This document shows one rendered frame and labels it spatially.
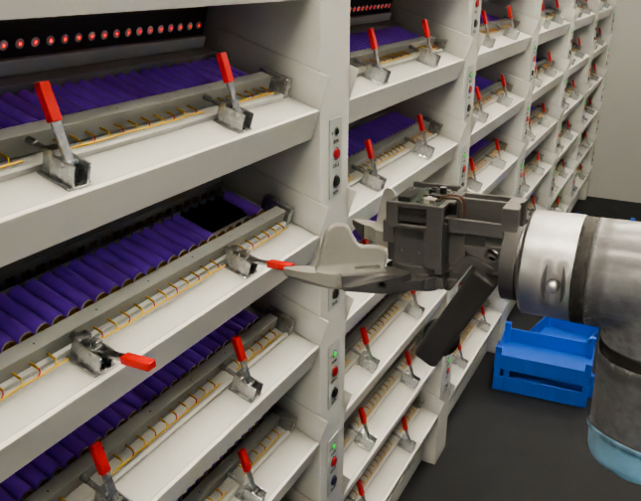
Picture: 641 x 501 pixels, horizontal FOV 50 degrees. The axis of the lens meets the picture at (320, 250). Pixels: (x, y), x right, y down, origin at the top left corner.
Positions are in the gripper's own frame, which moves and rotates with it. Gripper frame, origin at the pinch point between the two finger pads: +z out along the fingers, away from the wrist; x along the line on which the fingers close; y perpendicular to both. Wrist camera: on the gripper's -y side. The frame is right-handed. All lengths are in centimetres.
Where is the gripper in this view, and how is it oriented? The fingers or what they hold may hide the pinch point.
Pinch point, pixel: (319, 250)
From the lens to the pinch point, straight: 69.8
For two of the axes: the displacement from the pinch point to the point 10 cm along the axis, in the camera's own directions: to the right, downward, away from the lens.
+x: -4.7, 3.3, -8.2
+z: -8.8, -1.4, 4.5
